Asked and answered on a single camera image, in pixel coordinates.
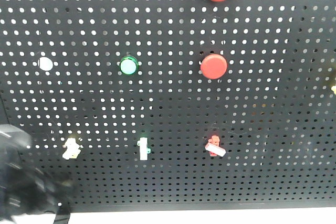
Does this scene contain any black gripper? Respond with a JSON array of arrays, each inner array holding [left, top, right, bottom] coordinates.
[[1, 124, 74, 221]]

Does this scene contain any yellow toggle switch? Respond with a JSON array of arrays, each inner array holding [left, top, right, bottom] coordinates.
[[62, 138, 81, 160]]

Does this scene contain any red toggle switch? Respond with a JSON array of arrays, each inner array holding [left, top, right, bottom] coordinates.
[[205, 135, 226, 157]]

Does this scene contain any left black table clamp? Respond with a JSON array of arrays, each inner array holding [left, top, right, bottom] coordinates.
[[53, 204, 71, 224]]

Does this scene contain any black perforated pegboard panel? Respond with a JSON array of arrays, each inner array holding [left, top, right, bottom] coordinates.
[[1, 0, 335, 212]]

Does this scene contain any green round push button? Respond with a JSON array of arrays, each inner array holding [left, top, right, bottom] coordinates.
[[120, 56, 139, 75]]

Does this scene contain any lower red mushroom button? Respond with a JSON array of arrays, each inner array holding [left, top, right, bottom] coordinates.
[[200, 54, 228, 79]]

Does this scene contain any white standing desk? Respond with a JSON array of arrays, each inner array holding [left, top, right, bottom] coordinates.
[[0, 207, 336, 224]]

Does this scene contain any green-white toggle switch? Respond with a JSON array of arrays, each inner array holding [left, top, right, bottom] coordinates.
[[137, 137, 151, 161]]

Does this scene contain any yellow clamp handle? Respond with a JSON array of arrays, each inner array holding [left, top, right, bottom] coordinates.
[[331, 78, 336, 95]]

